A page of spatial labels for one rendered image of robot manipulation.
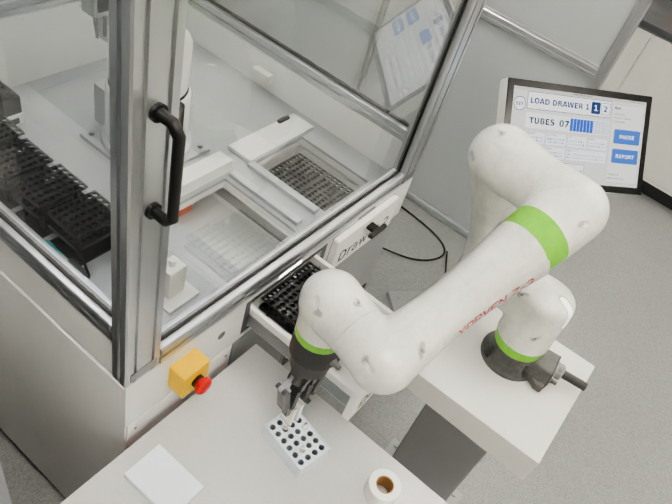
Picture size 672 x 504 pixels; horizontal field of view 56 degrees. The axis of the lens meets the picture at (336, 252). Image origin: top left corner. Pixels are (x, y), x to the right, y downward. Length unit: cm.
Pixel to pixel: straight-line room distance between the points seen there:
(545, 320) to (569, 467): 128
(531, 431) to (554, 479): 108
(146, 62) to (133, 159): 13
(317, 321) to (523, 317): 61
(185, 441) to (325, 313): 52
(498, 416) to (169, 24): 112
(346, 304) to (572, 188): 43
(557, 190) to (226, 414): 82
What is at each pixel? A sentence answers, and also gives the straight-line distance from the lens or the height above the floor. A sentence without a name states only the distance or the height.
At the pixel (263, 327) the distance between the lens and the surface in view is 143.
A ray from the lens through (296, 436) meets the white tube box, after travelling 139.
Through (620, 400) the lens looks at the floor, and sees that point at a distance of 302.
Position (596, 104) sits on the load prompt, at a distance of 215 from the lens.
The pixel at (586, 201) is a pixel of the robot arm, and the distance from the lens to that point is 113.
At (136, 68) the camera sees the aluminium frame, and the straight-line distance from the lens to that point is 77.
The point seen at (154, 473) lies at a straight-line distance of 135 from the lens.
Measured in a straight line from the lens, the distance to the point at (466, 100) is 300.
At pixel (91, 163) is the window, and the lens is 96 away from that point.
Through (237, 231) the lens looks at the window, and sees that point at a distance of 119.
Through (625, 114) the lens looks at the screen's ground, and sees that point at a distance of 221.
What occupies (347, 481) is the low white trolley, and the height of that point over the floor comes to 76.
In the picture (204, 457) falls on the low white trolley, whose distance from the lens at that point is 138.
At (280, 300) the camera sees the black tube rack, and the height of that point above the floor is 90.
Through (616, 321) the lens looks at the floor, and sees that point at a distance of 334.
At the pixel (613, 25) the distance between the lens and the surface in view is 270.
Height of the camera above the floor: 200
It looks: 43 degrees down
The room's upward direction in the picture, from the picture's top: 19 degrees clockwise
